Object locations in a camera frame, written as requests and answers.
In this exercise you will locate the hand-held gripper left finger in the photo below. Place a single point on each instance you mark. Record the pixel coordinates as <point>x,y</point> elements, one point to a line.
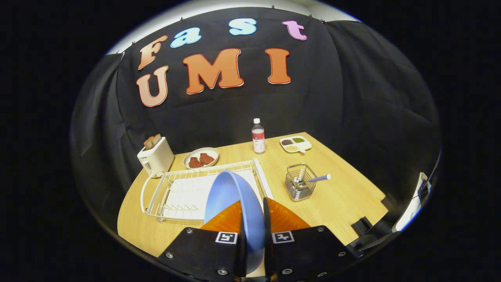
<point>203,250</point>

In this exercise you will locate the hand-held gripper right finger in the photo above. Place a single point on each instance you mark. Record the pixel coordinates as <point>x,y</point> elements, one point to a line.
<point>267,235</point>

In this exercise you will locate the blue plate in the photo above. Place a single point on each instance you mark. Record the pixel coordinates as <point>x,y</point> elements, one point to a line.
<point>227,192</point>

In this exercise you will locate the white divided bean dish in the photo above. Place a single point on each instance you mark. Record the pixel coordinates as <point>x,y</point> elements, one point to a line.
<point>305,145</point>

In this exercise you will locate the white round meat dish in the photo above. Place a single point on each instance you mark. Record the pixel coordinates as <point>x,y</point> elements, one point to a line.
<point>211,150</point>

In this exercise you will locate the red meat piece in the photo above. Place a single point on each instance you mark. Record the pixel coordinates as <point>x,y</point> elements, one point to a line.
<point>195,162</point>
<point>206,158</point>

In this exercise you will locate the black table clamp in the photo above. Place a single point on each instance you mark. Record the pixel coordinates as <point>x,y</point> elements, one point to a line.
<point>362,226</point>

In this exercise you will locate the clear plastic water bottle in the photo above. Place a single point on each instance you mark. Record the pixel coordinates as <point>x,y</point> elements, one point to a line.
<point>258,139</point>

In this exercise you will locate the white toaster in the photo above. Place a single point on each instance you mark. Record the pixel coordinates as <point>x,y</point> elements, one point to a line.
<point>158,158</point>

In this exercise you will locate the brown toast slice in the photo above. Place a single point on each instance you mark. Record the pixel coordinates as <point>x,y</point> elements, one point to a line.
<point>148,143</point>
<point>156,139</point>

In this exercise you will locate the black backdrop cloth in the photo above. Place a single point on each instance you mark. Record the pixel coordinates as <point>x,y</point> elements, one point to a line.
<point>332,98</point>

